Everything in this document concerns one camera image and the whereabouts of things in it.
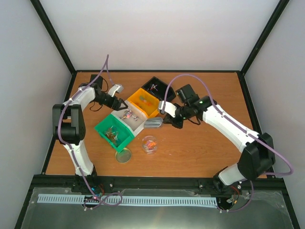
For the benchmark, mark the yellow plastic bin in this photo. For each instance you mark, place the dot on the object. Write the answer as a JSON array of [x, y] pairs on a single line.
[[145, 102]]

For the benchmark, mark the blue slotted cable duct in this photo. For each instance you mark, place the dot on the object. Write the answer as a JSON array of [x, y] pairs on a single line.
[[131, 201]]

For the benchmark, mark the clear plastic jar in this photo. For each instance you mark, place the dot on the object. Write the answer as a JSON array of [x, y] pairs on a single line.
[[149, 144]]

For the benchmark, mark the white plastic bin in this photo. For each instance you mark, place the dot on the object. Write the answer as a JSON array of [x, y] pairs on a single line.
[[132, 117]]

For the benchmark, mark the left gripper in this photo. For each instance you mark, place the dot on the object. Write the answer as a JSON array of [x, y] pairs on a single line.
[[116, 105]]

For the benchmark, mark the metal scoop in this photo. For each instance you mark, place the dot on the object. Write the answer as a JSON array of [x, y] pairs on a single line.
[[155, 122]]

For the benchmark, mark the black plastic bin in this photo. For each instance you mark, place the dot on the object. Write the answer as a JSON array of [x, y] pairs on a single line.
[[157, 88]]

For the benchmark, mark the black aluminium front rail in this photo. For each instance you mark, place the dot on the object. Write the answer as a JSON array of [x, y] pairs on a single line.
[[112, 184]]

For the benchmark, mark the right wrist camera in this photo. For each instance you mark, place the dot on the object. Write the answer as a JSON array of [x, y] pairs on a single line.
[[168, 108]]

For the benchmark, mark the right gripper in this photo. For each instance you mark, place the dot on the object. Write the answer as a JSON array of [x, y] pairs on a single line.
[[178, 124]]

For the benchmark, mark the gold jar lid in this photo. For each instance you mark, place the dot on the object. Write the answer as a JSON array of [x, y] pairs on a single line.
[[124, 156]]

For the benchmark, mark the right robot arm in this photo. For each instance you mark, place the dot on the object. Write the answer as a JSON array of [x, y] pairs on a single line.
[[256, 149]]

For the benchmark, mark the green plastic bin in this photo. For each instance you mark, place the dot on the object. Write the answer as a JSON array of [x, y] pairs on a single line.
[[115, 132]]

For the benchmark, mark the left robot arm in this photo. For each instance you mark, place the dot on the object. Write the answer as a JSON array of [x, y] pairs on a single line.
[[69, 126]]

